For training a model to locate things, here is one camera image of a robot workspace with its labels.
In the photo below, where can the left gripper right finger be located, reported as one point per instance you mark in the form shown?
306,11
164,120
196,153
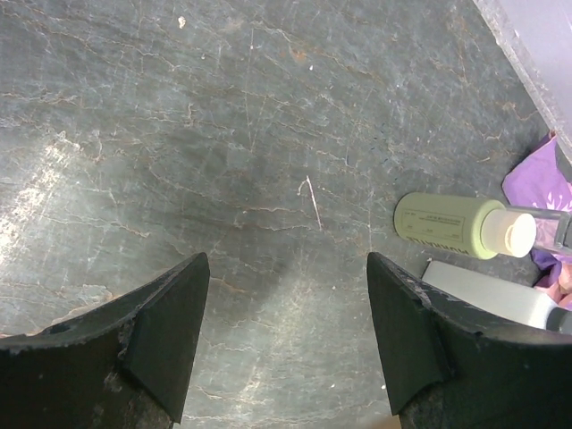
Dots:
448,364

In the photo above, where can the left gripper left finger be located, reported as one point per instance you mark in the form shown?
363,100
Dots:
125,364

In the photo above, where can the white square bottle grey cap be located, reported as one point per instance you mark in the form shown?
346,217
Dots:
509,300

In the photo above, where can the cream lid green jar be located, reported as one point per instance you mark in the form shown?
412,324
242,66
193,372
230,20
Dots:
475,227

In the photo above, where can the clear bottle dark cap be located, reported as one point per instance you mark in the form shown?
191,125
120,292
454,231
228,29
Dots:
553,229

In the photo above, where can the purple pink patterned cloth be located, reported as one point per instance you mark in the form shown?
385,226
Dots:
538,182

